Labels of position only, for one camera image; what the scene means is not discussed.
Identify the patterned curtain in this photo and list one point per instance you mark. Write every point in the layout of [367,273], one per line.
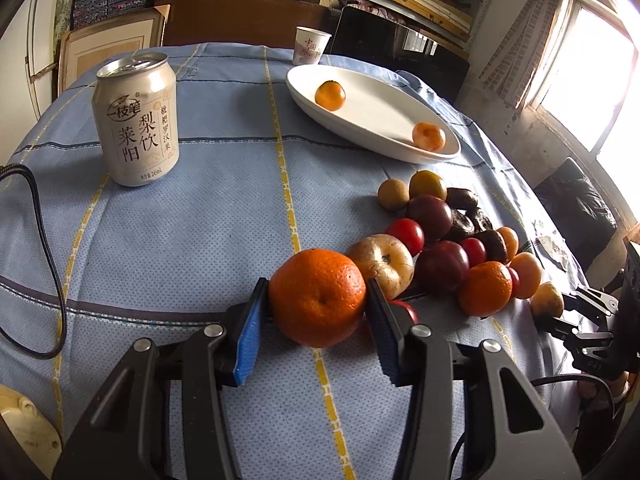
[525,35]

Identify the white drink can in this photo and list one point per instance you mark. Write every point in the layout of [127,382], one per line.
[136,125]

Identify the window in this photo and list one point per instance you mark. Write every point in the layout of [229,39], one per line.
[590,70]

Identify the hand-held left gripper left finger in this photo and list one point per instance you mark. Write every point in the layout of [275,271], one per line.
[250,332]

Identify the black cushion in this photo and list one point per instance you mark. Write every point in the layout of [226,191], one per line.
[575,210]

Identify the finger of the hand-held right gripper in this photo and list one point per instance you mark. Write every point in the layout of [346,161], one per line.
[570,330]
[595,302]

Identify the yellow-orange round fruit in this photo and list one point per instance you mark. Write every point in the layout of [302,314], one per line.
[427,185]

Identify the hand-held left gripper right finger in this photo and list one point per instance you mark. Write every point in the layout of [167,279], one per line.
[387,332]

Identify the beige plastic object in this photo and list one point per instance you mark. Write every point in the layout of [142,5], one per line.
[25,425]

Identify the light wooden framed panel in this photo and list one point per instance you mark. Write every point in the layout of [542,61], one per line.
[100,45]

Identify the purple passion fruit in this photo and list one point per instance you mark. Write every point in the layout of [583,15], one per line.
[430,215]

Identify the brown wooden board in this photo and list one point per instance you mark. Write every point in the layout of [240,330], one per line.
[240,22]

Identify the small tan round fruit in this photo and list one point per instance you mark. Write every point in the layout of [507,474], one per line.
[393,194]

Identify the large tan round fruit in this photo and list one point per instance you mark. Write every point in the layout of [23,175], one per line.
[382,262]

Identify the dark red plum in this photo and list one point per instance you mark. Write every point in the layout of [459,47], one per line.
[442,266]

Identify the white paper cup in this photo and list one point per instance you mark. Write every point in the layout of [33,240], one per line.
[311,46]

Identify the small orange tangerine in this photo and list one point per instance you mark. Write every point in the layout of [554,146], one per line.
[509,241]

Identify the large orange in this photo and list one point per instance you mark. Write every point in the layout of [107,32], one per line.
[317,297]

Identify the white oval plate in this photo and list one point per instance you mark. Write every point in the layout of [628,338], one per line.
[380,115]

